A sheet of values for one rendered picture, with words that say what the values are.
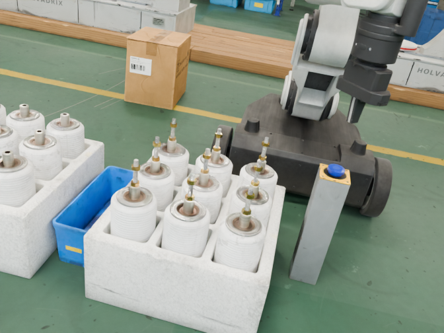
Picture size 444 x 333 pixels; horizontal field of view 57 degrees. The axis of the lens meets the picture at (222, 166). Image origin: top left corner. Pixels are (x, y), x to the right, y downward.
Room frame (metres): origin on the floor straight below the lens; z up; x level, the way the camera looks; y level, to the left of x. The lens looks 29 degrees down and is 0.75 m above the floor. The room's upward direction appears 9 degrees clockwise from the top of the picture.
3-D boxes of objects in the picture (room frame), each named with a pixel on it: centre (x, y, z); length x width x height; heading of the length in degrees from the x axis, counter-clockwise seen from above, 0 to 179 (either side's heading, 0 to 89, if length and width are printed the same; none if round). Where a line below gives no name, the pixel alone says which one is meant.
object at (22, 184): (0.75, 0.46, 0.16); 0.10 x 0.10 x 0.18
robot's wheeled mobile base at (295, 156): (1.47, -0.28, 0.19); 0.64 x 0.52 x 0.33; 174
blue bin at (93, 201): (0.87, 0.30, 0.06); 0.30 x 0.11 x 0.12; 172
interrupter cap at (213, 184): (0.80, 0.04, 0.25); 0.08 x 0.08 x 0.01
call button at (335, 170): (0.84, -0.26, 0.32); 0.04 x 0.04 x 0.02
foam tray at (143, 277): (0.80, 0.04, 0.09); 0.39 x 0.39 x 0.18; 82
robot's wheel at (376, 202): (1.20, -0.51, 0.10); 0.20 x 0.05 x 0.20; 174
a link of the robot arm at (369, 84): (0.84, -0.26, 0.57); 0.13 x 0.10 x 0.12; 36
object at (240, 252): (0.67, -0.06, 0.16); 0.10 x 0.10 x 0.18
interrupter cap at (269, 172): (0.90, -0.10, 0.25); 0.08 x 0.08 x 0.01
